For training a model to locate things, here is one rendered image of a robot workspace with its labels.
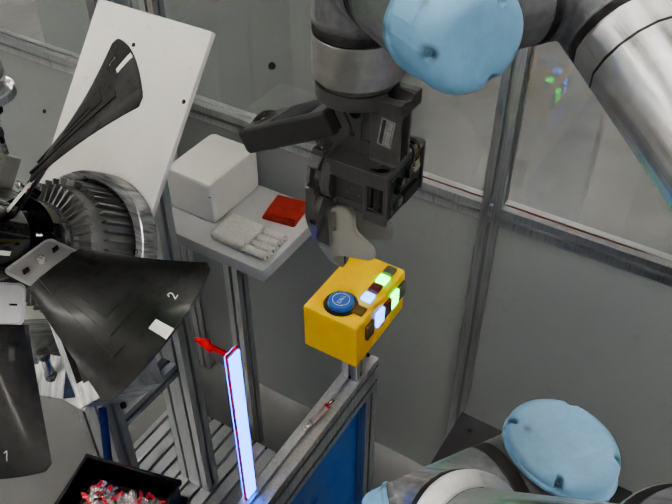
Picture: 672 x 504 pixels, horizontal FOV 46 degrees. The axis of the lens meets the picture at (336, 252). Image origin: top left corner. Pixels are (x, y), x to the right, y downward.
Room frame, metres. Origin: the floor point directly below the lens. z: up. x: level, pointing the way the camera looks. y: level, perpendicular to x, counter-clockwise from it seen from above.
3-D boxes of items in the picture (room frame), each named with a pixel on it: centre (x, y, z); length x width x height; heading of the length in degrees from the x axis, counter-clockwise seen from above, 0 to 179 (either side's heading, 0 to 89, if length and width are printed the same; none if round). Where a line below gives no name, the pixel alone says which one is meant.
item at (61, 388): (0.88, 0.46, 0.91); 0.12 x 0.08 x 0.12; 148
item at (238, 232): (1.29, 0.18, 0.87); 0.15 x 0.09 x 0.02; 59
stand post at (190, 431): (1.22, 0.37, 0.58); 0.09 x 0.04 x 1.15; 58
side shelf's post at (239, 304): (1.39, 0.24, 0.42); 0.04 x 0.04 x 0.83; 58
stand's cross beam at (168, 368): (1.12, 0.43, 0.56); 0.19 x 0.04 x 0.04; 148
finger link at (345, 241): (0.57, -0.01, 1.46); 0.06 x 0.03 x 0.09; 58
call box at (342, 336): (0.92, -0.03, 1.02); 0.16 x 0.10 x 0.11; 148
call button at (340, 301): (0.88, -0.01, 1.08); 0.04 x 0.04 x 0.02
